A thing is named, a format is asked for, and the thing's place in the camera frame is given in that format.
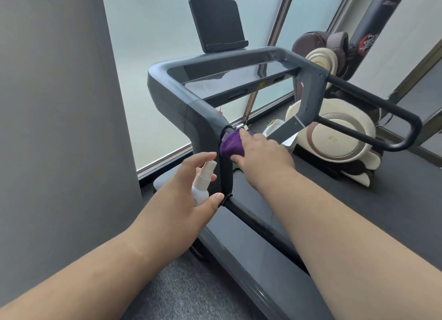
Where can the black treadmill handrail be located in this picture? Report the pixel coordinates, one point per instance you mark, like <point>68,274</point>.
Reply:
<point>380,102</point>
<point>248,217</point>

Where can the beige upholstered chair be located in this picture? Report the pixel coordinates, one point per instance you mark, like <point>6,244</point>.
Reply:
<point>338,140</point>

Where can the black punching bag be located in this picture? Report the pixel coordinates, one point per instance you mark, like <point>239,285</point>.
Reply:
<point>376,22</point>

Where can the person's left hand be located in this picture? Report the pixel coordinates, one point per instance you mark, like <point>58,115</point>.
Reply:
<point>169,219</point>

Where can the person's right hand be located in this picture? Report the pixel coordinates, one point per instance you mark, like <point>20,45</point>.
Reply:
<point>266,161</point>

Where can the white spray bottle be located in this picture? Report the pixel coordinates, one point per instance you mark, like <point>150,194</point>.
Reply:
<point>200,192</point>

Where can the white power strip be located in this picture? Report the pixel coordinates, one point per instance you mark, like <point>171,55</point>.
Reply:
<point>240,125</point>

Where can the dark metal door frame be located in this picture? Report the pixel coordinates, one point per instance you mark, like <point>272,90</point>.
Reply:
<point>414,74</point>

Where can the person's left forearm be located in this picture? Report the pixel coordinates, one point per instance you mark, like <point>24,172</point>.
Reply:
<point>86,278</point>

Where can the person's right forearm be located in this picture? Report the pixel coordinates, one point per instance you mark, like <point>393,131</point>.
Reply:
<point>345,243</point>

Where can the purple microfibre cloth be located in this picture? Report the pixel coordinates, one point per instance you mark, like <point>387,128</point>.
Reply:
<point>231,145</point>

